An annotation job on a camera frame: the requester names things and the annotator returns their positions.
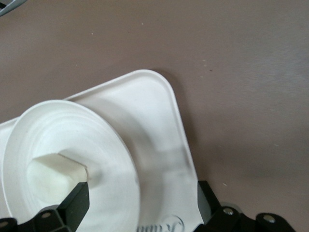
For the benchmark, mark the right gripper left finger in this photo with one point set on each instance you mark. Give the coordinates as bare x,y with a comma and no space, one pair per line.
70,207

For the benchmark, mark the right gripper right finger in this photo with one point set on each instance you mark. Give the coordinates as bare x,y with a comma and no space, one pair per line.
217,217

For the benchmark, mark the small cream steamed bun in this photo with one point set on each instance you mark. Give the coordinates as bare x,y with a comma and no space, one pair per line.
46,174

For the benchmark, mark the round cream plate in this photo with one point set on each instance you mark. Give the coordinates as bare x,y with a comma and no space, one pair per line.
72,135

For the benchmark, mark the cream rabbit print tray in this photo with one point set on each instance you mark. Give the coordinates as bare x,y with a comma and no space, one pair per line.
147,108

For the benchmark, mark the brown table cover cloth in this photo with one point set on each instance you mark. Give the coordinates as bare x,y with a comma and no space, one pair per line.
241,72

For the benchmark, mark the grey metal camera bracket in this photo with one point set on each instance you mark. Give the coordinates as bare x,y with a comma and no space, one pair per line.
6,6

